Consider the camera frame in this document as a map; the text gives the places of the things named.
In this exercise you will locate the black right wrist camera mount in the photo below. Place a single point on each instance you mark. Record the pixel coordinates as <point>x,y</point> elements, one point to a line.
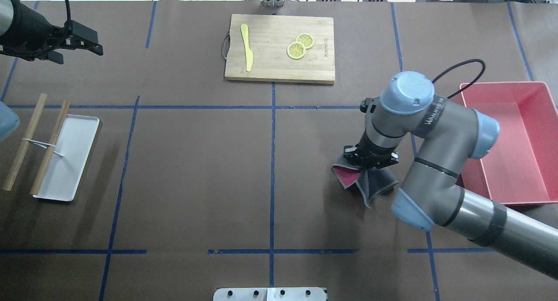
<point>368,105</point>

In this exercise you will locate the pink plastic bin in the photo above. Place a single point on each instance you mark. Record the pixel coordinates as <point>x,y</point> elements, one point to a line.
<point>522,167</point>

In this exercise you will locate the white mounting pillar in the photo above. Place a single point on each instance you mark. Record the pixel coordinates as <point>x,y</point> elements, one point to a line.
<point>271,294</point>

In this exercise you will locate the rear lemon slice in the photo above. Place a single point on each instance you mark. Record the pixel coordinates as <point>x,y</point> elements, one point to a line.
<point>306,39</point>

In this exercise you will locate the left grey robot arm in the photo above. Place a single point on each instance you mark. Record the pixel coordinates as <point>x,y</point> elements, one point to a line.
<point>7,13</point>

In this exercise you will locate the front lemon slice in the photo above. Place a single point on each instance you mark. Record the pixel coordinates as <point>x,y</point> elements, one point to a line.
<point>296,50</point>

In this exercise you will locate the white metal tray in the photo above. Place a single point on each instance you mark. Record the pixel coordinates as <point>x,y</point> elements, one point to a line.
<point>71,155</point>

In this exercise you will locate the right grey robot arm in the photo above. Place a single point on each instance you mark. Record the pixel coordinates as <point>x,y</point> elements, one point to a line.
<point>429,195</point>

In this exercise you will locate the lemon slice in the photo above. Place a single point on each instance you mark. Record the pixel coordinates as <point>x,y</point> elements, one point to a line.
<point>306,39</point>
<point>296,50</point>

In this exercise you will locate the grey wiping cloth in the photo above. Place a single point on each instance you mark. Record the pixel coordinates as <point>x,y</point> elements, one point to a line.
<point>370,182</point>

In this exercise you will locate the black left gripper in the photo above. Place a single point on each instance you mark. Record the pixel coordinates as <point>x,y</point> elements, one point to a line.
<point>31,30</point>

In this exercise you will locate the bamboo cutting board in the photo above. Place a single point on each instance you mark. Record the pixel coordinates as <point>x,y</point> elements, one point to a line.
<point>269,37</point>

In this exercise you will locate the yellow plastic knife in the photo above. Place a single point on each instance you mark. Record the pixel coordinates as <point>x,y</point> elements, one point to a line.
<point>249,55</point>

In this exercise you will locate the wooden towel rack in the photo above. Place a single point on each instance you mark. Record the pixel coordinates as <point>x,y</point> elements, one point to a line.
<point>27,141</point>

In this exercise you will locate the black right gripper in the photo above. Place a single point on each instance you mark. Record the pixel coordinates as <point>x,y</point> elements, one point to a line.
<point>373,153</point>

